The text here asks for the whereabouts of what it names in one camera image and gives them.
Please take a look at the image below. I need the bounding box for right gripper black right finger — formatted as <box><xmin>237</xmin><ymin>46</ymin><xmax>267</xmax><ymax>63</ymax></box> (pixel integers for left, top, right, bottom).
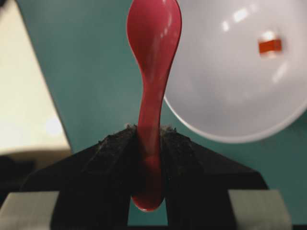
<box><xmin>160</xmin><ymin>126</ymin><xmax>268</xmax><ymax>230</ymax></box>

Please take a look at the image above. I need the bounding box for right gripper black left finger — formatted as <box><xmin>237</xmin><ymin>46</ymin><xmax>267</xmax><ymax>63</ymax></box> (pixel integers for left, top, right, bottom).
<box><xmin>21</xmin><ymin>126</ymin><xmax>137</xmax><ymax>230</ymax></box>

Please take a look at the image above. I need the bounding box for small red block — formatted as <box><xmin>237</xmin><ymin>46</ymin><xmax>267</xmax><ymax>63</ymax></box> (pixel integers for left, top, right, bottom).
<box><xmin>259</xmin><ymin>39</ymin><xmax>282</xmax><ymax>54</ymax></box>

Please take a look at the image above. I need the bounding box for pink plastic soup spoon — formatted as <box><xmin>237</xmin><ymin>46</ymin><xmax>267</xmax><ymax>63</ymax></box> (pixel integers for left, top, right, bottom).
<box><xmin>126</xmin><ymin>0</ymin><xmax>182</xmax><ymax>212</ymax></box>

